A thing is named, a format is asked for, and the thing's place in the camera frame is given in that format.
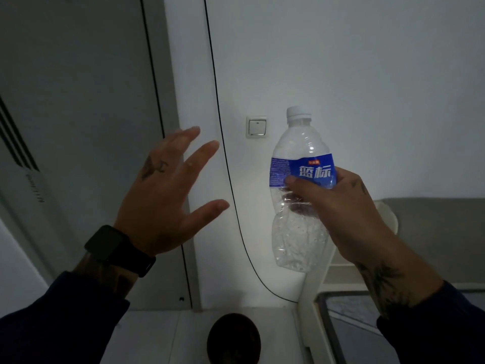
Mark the person's left hand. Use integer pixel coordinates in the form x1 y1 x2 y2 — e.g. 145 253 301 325
113 126 231 258

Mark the person's right hand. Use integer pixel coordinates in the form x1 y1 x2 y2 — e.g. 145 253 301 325
284 166 402 266

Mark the clear plastic water bottle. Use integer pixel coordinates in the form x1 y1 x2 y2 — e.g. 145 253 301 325
269 106 338 274

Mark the dark round object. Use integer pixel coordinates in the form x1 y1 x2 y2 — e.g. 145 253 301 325
206 312 262 364

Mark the person's left forearm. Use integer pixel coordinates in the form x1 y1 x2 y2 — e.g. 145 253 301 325
0 253 139 364

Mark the person's right forearm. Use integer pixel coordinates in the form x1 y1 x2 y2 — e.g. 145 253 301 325
354 237 485 364

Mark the black smartwatch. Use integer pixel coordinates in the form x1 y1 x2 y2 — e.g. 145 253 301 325
84 224 157 279

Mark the white standing air conditioner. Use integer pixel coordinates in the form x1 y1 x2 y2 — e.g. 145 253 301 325
0 94 83 286

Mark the grey door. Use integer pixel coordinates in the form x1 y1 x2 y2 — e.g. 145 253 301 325
0 0 190 311

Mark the white furniture frame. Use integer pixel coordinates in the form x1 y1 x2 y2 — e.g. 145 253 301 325
297 200 485 364

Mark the grey door frame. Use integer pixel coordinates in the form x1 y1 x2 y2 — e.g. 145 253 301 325
140 0 203 312

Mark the black cable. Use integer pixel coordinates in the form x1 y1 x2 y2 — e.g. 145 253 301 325
203 0 299 304

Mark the white light switch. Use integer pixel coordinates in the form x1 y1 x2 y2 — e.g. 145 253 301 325
246 116 268 139

